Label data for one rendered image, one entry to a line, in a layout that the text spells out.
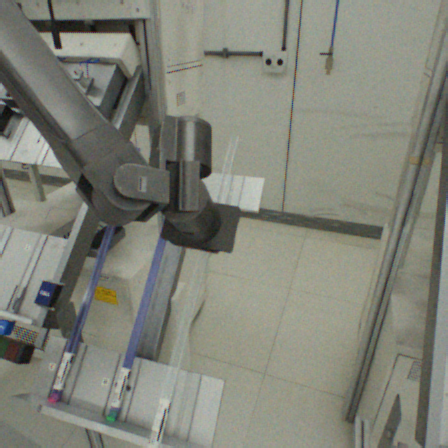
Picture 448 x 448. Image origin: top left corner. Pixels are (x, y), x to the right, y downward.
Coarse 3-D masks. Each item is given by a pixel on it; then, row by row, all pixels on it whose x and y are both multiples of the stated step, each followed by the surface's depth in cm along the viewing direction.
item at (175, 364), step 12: (228, 144) 61; (228, 156) 60; (228, 168) 59; (228, 180) 60; (216, 192) 58; (204, 252) 54; (204, 264) 54; (192, 288) 53; (192, 300) 52; (192, 312) 51; (180, 336) 50; (180, 348) 50; (180, 360) 49; (168, 372) 49; (168, 384) 48; (168, 396) 47
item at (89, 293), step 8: (112, 232) 71; (104, 240) 70; (104, 248) 69; (104, 256) 69; (96, 264) 68; (96, 272) 68; (96, 280) 67; (88, 288) 67; (88, 296) 66; (88, 304) 66; (80, 312) 65; (80, 320) 65; (80, 328) 65; (72, 336) 64; (80, 336) 65; (72, 344) 64; (72, 352) 63; (56, 392) 61
